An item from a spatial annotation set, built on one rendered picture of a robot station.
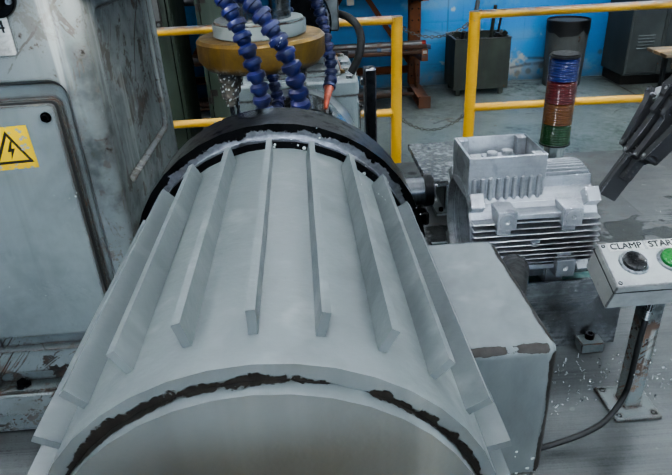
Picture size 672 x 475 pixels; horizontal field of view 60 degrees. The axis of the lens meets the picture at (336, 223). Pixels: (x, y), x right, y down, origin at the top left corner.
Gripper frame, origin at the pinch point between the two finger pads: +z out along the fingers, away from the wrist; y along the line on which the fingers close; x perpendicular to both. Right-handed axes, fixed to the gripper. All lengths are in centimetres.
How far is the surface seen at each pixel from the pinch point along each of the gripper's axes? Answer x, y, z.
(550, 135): 5.5, -34.0, 2.5
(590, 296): 8.3, 1.8, 18.8
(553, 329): 6.7, 1.8, 26.9
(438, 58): 117, -495, 30
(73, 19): -76, 12, 11
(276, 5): -57, -3, 1
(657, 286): -1.4, 21.1, 7.4
